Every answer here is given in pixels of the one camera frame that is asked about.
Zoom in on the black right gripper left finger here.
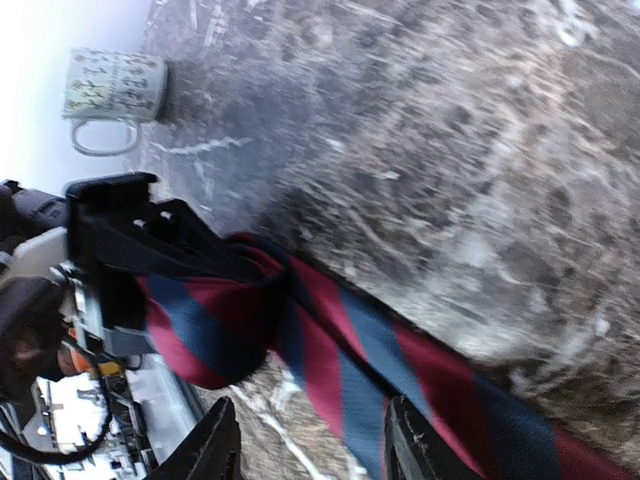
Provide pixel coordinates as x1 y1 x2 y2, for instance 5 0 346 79
149 397 241 480

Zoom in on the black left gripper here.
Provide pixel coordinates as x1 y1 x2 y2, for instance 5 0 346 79
65 172 261 345

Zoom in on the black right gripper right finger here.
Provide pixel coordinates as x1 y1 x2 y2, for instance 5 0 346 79
384 396 480 480

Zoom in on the red navy striped tie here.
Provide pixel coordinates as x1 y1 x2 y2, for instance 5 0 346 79
146 234 628 479

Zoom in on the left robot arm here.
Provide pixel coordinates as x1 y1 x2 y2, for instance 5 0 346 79
1 173 270 355

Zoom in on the cream floral mug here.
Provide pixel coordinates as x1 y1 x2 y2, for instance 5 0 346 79
61 48 169 157

